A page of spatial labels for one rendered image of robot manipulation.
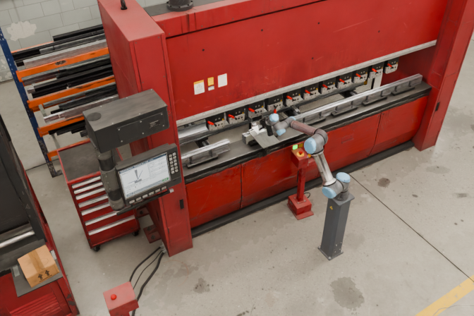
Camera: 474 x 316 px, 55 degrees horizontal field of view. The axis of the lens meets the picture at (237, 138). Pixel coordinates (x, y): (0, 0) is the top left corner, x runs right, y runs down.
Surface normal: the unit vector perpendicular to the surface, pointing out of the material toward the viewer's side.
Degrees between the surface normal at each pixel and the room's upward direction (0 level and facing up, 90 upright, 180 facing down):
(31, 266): 3
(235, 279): 0
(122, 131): 90
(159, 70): 90
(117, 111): 0
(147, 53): 90
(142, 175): 90
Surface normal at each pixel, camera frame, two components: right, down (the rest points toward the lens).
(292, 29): 0.46, 0.55
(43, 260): 0.04, -0.80
